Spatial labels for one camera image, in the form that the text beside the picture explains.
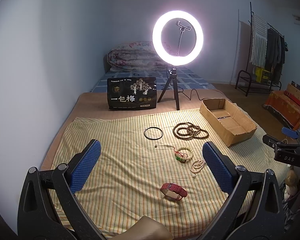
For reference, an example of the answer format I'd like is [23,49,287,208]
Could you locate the orange covered box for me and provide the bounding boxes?
[263,90,300,131]

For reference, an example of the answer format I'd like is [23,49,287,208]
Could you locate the white knitted towel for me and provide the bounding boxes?
[250,13,268,68]

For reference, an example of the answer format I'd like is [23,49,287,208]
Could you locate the dark hanging clothes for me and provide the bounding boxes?
[264,28,288,85]

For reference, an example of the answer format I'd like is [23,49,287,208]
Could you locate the black bangle ring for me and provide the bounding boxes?
[143,127,164,139]

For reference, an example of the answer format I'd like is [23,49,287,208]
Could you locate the white ring light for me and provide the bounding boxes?
[152,10,204,67]

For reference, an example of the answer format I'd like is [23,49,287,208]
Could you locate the yellow crate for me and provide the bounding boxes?
[255,67,271,83]

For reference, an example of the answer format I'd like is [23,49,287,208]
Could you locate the cream bead bracelet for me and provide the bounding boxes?
[174,147,193,162]

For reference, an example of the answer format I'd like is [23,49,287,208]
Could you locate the wooden red box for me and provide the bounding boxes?
[284,81,300,106]

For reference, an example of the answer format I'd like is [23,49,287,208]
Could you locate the folded floral quilt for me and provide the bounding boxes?
[107,41,170,72]

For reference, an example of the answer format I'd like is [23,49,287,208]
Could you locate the red leather watch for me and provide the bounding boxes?
[160,183,187,201]

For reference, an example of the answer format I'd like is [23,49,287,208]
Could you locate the phone holder clip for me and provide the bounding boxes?
[176,21,192,33]

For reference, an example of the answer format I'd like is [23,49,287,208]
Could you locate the blue patterned bed sheet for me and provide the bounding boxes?
[90,67,216,93]

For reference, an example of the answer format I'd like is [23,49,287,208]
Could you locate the white pearl necklace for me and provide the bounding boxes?
[189,158,207,179]

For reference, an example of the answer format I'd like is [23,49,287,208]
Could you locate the brown wooden bead necklace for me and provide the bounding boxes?
[172,122,210,139]

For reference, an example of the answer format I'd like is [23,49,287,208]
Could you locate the black snack bag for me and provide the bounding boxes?
[107,77,157,110]

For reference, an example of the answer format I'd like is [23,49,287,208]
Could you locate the cardboard box tray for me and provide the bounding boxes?
[200,98,257,147]

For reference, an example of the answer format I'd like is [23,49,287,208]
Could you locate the black clothes rack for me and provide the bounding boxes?
[235,8,288,96]

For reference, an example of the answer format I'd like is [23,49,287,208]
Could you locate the yellow striped cloth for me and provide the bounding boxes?
[48,106,288,239]

